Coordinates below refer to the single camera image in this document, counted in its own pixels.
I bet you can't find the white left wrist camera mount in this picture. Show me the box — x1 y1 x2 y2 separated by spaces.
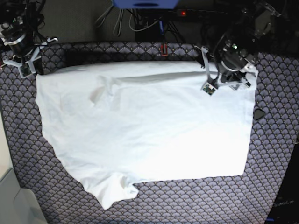
195 45 251 96

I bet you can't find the white T-shirt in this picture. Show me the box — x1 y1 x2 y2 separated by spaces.
36 61 258 209

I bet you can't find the patterned blue table cloth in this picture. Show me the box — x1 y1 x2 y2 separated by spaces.
0 53 299 224

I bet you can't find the grey looped cable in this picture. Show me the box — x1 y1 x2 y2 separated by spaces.
113 9 124 37

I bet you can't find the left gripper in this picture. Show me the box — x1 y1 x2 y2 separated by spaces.
216 52 256 83

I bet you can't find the black power strip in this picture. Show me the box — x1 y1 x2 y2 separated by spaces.
176 8 227 17

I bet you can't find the red black clamp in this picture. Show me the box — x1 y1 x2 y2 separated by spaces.
160 43 168 56

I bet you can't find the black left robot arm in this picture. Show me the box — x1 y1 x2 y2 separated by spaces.
201 0 283 88

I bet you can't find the black box with logo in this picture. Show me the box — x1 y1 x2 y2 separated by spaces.
265 144 299 224

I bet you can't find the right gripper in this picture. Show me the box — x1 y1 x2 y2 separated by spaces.
6 34 44 75

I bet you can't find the black triangular finger pad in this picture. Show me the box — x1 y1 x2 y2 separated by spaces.
253 108 265 121

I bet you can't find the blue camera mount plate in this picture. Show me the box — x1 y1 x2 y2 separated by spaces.
113 0 179 9

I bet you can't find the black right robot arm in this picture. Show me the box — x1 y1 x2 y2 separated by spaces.
0 0 49 78

